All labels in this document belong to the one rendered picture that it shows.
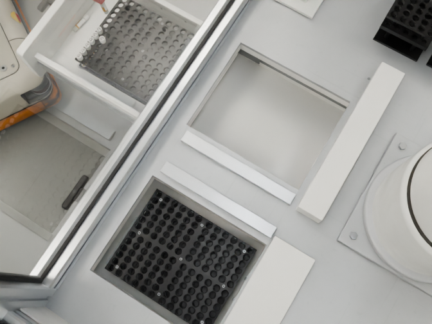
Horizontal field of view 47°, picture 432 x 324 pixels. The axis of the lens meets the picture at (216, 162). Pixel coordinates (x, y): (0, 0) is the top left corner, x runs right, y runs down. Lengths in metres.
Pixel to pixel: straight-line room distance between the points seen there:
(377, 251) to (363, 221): 0.06
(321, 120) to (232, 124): 0.19
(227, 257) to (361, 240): 0.24
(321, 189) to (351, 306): 0.20
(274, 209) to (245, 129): 0.23
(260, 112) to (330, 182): 0.26
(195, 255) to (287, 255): 0.17
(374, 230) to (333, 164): 0.13
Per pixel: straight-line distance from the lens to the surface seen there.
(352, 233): 0.90
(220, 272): 0.93
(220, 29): 0.97
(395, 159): 0.96
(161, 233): 0.95
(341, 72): 1.00
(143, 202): 1.02
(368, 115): 0.94
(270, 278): 0.88
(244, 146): 1.05
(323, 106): 1.10
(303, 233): 0.90
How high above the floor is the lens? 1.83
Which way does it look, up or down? 75 degrees down
